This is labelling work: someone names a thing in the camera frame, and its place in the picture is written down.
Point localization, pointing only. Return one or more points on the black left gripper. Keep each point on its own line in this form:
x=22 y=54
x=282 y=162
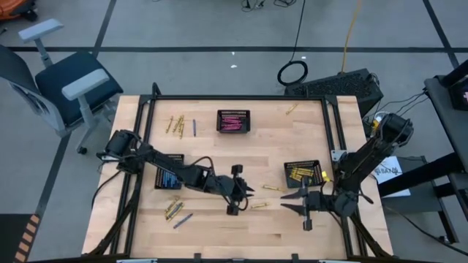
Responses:
x=228 y=188

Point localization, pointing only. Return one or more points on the white bracket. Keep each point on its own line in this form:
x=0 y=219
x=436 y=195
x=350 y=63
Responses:
x=137 y=261

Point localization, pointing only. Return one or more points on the grey cart platform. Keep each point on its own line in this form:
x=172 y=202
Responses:
x=420 y=197

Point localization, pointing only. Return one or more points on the yellow plug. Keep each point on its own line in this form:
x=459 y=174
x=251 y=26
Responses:
x=374 y=125

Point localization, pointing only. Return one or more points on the grey black office chair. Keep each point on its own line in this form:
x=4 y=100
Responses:
x=73 y=80

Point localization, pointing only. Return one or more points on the yellow tag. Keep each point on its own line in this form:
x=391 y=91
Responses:
x=325 y=177

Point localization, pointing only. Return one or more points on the black monitor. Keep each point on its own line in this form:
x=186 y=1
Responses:
x=459 y=98

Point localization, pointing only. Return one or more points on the white paper sign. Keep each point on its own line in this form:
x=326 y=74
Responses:
x=396 y=163

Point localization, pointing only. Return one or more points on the black computer tower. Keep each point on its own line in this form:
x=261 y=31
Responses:
x=336 y=85

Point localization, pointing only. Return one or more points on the black side table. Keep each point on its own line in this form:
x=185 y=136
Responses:
x=448 y=128

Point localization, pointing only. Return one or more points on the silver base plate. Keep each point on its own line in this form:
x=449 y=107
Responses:
x=336 y=155

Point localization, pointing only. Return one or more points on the black plastic mesh basket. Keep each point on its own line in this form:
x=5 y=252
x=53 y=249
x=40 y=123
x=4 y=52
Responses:
x=318 y=175
x=157 y=180
x=245 y=126

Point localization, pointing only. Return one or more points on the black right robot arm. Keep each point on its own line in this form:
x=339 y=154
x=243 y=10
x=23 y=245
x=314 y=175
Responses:
x=365 y=157

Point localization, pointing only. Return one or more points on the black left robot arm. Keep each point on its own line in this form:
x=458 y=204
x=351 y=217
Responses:
x=164 y=166

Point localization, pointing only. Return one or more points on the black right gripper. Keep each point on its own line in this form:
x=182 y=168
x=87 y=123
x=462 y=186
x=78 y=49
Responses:
x=321 y=202

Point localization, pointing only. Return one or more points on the black orange striped mat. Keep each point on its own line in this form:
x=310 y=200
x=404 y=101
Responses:
x=11 y=237

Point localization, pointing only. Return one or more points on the orange wheeled object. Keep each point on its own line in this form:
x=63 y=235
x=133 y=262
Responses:
x=11 y=7

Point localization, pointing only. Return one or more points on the black aluminium table frame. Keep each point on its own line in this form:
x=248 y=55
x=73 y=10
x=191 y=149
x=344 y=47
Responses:
x=237 y=97

